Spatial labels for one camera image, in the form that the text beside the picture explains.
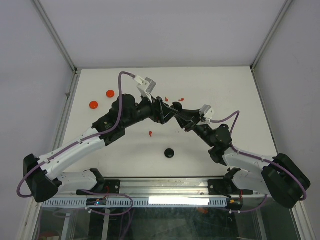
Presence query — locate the red case upper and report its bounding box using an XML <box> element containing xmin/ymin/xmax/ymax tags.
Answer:
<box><xmin>106</xmin><ymin>89</ymin><xmax>115</xmax><ymax>98</ymax></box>

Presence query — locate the slotted cable duct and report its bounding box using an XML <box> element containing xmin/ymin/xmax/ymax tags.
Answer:
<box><xmin>42</xmin><ymin>196</ymin><xmax>227</xmax><ymax>208</ymax></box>

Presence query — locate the aluminium mounting rail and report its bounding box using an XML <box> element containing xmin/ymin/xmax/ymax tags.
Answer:
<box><xmin>31</xmin><ymin>176</ymin><xmax>276</xmax><ymax>198</ymax></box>

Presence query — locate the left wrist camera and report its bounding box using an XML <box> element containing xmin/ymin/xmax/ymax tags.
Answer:
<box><xmin>133</xmin><ymin>75</ymin><xmax>157</xmax><ymax>103</ymax></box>

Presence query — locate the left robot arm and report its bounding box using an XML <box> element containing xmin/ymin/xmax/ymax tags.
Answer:
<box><xmin>23</xmin><ymin>94</ymin><xmax>179</xmax><ymax>203</ymax></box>

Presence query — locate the red case lower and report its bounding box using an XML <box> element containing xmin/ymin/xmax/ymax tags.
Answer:
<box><xmin>89</xmin><ymin>101</ymin><xmax>99</xmax><ymax>110</ymax></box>

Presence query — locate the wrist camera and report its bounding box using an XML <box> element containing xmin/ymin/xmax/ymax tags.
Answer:
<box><xmin>133</xmin><ymin>75</ymin><xmax>157</xmax><ymax>103</ymax></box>
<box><xmin>199</xmin><ymin>104</ymin><xmax>215</xmax><ymax>125</ymax></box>

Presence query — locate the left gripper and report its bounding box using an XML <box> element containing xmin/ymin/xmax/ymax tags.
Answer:
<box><xmin>122</xmin><ymin>91</ymin><xmax>178</xmax><ymax>129</ymax></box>

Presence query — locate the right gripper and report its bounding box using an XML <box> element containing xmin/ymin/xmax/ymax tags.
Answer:
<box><xmin>175</xmin><ymin>107</ymin><xmax>215</xmax><ymax>148</ymax></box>

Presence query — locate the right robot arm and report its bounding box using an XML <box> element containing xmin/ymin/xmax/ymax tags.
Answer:
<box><xmin>175</xmin><ymin>105</ymin><xmax>311</xmax><ymax>209</ymax></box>

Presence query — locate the black case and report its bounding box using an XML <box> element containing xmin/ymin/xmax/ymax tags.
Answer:
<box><xmin>164</xmin><ymin>148</ymin><xmax>175</xmax><ymax>159</ymax></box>
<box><xmin>170</xmin><ymin>102</ymin><xmax>183</xmax><ymax>116</ymax></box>

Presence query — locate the red case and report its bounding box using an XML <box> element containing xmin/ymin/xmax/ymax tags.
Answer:
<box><xmin>89</xmin><ymin>101</ymin><xmax>99</xmax><ymax>110</ymax></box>
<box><xmin>106</xmin><ymin>89</ymin><xmax>115</xmax><ymax>98</ymax></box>

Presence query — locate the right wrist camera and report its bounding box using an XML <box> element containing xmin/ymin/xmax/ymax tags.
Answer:
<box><xmin>199</xmin><ymin>104</ymin><xmax>215</xmax><ymax>125</ymax></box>

